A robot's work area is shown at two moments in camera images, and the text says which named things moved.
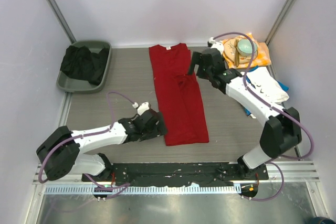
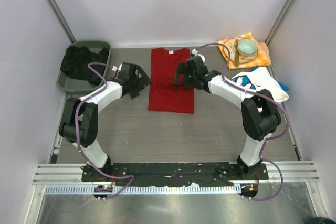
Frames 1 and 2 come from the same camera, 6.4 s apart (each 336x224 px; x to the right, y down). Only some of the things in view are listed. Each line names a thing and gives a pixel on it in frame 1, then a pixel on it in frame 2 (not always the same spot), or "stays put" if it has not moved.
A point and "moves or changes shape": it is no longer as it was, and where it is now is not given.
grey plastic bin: (67, 83) stays put
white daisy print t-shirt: (261, 81) stays put
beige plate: (229, 51) stays put
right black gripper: (196, 58) to (180, 70)
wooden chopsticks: (237, 53) stays put
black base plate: (167, 173) stays put
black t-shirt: (80, 63) stays put
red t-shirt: (178, 94) moves or changes shape
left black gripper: (159, 129) to (143, 82)
